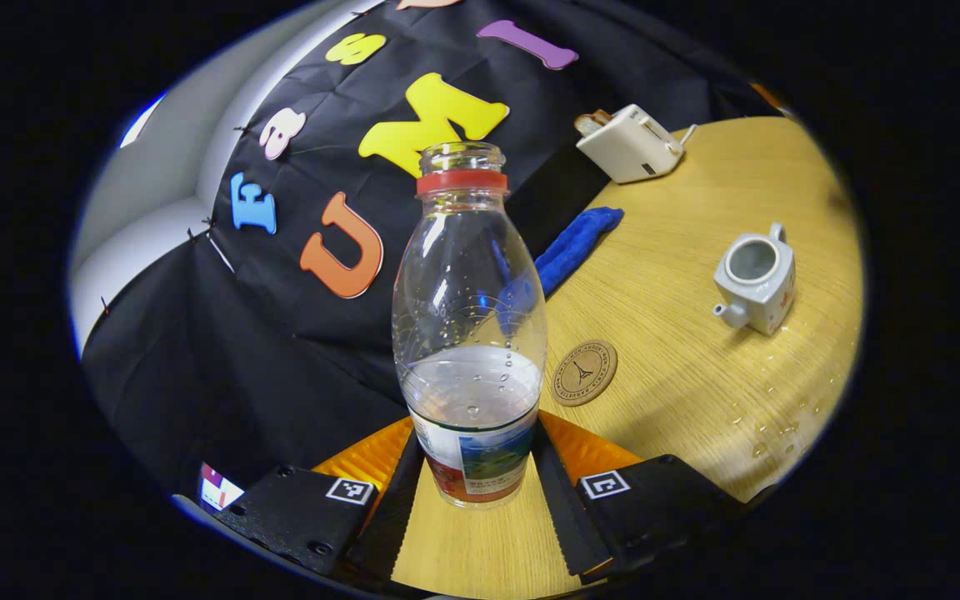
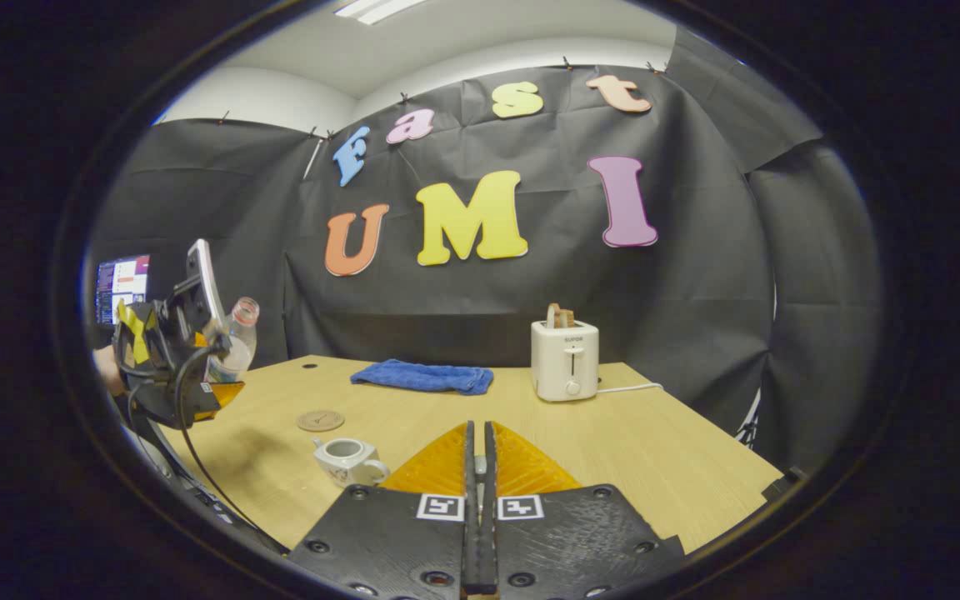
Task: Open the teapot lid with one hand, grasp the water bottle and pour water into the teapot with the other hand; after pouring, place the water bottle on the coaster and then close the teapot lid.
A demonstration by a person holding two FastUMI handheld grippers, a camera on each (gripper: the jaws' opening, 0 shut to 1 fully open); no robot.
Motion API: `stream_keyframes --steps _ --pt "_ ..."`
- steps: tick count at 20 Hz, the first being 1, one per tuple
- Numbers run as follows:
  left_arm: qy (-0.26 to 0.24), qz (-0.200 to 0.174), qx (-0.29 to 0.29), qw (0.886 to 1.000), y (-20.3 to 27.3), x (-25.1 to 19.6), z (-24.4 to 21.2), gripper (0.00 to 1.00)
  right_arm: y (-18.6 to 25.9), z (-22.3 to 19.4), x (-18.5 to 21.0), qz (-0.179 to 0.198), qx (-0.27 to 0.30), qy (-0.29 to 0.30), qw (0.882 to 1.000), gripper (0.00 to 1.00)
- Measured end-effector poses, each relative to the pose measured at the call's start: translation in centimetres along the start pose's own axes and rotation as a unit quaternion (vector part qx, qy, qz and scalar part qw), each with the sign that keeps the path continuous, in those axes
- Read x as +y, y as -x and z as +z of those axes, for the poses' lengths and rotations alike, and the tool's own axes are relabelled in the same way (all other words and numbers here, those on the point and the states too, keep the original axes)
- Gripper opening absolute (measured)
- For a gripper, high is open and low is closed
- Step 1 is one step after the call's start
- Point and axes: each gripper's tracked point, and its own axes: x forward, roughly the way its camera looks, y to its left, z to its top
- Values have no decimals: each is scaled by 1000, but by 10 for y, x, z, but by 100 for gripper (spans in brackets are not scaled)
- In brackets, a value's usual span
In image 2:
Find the white teacup lid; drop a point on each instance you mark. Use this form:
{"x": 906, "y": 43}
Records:
{"x": 480, "y": 477}

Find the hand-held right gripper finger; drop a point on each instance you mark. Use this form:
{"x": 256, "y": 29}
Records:
{"x": 470, "y": 542}
{"x": 489, "y": 542}

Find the round cork coaster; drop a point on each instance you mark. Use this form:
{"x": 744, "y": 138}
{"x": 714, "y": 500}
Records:
{"x": 320, "y": 421}

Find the computer monitor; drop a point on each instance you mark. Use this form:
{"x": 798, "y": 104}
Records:
{"x": 122, "y": 287}

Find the white toaster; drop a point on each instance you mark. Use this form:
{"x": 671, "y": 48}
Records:
{"x": 563, "y": 358}

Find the blue towel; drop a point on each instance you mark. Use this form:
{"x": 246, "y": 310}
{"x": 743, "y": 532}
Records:
{"x": 426, "y": 377}

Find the toast slices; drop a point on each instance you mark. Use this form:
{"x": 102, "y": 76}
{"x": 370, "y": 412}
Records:
{"x": 559, "y": 317}

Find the ceiling light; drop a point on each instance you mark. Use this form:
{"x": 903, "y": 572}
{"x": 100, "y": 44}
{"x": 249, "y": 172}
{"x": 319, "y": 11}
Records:
{"x": 376, "y": 10}

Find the black backdrop cloth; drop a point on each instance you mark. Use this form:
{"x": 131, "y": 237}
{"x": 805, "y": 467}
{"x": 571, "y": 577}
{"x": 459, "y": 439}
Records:
{"x": 488, "y": 317}

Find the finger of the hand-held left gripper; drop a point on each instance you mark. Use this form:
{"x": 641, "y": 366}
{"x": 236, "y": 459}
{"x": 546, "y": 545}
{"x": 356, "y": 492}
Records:
{"x": 226, "y": 393}

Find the clear plastic water bottle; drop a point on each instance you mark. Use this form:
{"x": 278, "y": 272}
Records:
{"x": 240, "y": 337}

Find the white ceramic teacup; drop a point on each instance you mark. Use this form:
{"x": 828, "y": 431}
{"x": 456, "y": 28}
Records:
{"x": 347, "y": 471}

